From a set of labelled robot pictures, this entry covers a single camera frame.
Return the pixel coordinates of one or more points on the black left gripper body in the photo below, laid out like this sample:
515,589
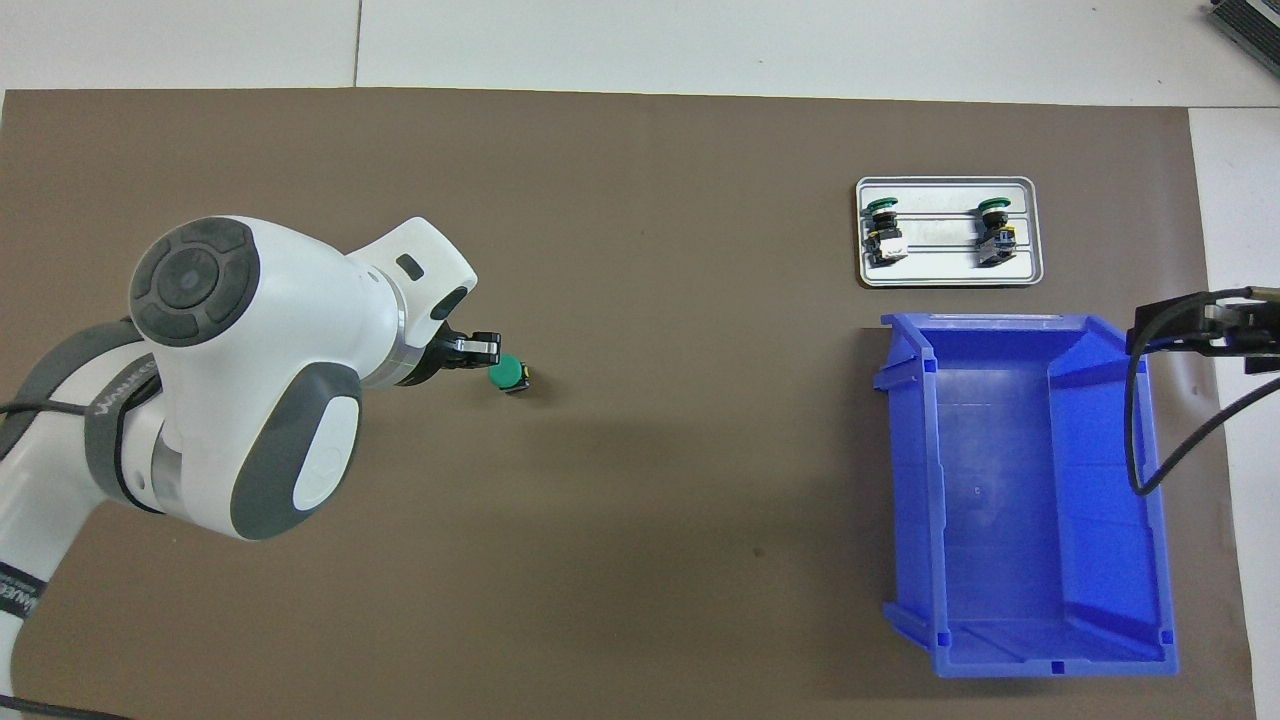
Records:
432,355

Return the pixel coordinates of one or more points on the grey ribbed metal device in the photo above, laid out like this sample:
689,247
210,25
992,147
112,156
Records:
1250,20

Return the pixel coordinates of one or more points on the green push button white base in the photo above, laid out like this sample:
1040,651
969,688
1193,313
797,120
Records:
885,245

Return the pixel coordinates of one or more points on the blue plastic storage bin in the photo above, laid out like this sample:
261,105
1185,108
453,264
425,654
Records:
1000,520

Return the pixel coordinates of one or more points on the grey metal tray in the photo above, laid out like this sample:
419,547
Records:
940,235

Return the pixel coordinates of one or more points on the green push button yellow base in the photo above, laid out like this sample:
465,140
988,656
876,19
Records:
995,240

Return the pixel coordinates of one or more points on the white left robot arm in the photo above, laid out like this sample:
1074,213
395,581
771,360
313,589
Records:
250,350

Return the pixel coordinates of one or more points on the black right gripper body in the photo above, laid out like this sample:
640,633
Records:
1250,325

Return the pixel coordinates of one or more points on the green push button black base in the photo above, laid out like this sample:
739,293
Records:
506,372

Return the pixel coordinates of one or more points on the brown table mat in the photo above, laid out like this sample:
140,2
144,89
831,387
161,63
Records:
700,450

